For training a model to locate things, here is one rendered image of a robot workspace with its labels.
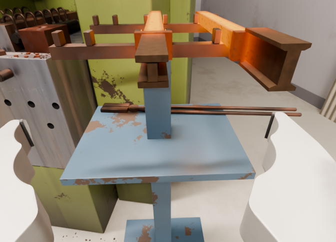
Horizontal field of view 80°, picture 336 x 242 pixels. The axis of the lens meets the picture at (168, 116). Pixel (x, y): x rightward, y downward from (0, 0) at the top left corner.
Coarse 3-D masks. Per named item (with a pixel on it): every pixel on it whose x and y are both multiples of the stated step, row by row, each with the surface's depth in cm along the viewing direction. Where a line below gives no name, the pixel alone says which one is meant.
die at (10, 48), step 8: (32, 16) 74; (40, 16) 77; (48, 16) 77; (56, 16) 80; (64, 16) 85; (72, 16) 90; (0, 24) 60; (8, 24) 60; (16, 24) 63; (24, 24) 66; (32, 24) 69; (40, 24) 72; (0, 32) 60; (8, 32) 60; (0, 40) 62; (8, 40) 61; (8, 48) 63; (16, 48) 63; (24, 48) 66
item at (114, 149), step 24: (96, 120) 59; (120, 120) 58; (144, 120) 58; (192, 120) 58; (216, 120) 58; (96, 144) 50; (120, 144) 49; (144, 144) 49; (168, 144) 49; (192, 144) 49; (216, 144) 49; (240, 144) 49; (72, 168) 43; (96, 168) 43; (120, 168) 43; (144, 168) 43; (168, 168) 43; (192, 168) 43; (216, 168) 43; (240, 168) 43
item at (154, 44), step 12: (156, 12) 50; (156, 24) 33; (144, 36) 23; (156, 36) 23; (168, 36) 24; (144, 48) 18; (156, 48) 18; (168, 48) 25; (144, 60) 17; (156, 60) 17; (144, 72) 20; (156, 72) 17; (144, 84) 18; (156, 84) 18; (168, 84) 18
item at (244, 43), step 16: (208, 16) 42; (224, 32) 30; (240, 32) 24; (256, 32) 21; (272, 32) 21; (240, 48) 25; (256, 48) 22; (272, 48) 19; (288, 48) 17; (304, 48) 17; (240, 64) 25; (256, 64) 22; (272, 64) 19; (288, 64) 18; (256, 80) 21; (272, 80) 19; (288, 80) 18
